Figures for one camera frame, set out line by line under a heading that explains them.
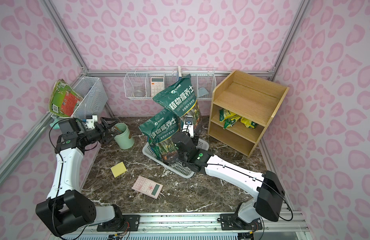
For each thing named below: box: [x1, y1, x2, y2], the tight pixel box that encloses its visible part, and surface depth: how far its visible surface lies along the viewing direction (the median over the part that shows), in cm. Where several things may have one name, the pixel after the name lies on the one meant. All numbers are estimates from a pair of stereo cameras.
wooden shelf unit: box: [207, 70, 290, 158], surface depth 88 cm
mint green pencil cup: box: [113, 122, 135, 150], surface depth 99 cm
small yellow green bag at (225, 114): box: [219, 108, 237, 123], surface depth 94 cm
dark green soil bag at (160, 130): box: [138, 108, 181, 161], surface depth 86 cm
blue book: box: [178, 66, 183, 80], surface depth 86 cm
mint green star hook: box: [49, 119, 60, 130], surface depth 63 cm
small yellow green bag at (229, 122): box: [223, 114, 242, 129], surface depth 89 cm
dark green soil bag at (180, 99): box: [152, 74, 201, 132], surface depth 70 cm
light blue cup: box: [198, 87, 209, 97], surface depth 102 cm
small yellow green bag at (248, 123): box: [240, 117, 258, 130], surface depth 90 cm
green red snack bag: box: [49, 79, 83, 117], surface depth 73 cm
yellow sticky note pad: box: [110, 161, 127, 178], surface depth 95 cm
